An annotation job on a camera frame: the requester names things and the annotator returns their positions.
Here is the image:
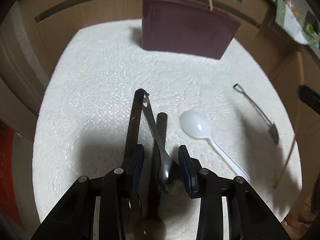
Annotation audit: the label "green packets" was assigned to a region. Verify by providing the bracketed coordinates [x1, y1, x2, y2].
[304, 22, 317, 35]

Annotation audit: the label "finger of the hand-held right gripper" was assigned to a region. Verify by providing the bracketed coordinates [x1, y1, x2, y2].
[299, 85, 320, 112]

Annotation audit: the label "white plastic spoon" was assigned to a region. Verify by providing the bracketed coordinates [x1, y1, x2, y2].
[179, 110, 250, 183]

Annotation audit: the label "metal shovel-shaped spoon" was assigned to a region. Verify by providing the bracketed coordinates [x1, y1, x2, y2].
[233, 83, 280, 145]

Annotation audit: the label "red floor mat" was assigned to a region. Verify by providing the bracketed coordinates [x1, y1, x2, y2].
[0, 122, 23, 228]

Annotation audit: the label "green checked white towel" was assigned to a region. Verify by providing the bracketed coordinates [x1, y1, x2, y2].
[275, 0, 318, 44]

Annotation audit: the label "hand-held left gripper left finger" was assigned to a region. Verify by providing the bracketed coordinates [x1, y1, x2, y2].
[31, 144, 145, 240]

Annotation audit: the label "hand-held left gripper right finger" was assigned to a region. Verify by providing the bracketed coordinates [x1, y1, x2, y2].
[178, 144, 292, 240]

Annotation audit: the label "purple utensil holder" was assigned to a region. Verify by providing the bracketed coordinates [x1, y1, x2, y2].
[141, 0, 242, 60]

